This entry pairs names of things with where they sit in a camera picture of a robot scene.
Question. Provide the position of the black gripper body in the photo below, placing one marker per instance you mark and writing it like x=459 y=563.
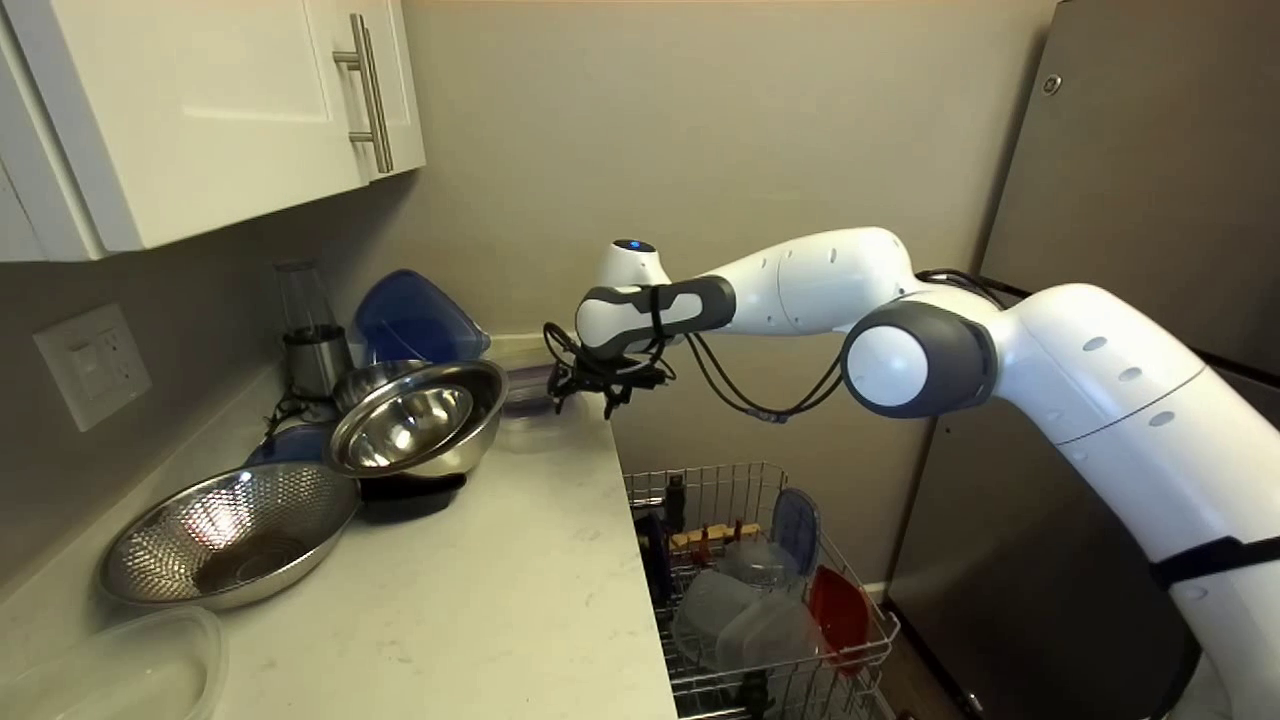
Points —
x=625 y=369

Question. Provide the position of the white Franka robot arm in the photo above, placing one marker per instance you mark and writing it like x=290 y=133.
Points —
x=1133 y=384

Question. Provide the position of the stainless steel mixing bowl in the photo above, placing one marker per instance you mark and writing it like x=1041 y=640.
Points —
x=414 y=422

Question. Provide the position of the red plastic bowl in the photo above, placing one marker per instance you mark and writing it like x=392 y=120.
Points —
x=842 y=614

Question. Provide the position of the large clear plastic bowl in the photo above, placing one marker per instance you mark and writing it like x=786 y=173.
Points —
x=132 y=683

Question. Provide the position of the orange plastic utensil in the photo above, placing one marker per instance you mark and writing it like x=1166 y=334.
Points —
x=703 y=537

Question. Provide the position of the blue round plastic lid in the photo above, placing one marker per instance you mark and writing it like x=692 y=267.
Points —
x=796 y=534

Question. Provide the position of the steel mesh colander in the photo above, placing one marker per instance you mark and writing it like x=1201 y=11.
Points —
x=226 y=534

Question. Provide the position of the stainless steel refrigerator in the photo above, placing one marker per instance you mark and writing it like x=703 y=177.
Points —
x=1147 y=162

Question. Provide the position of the white wall cabinet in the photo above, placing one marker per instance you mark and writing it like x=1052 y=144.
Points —
x=202 y=107

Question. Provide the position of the white wall outlet plate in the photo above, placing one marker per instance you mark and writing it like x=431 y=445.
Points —
x=88 y=365

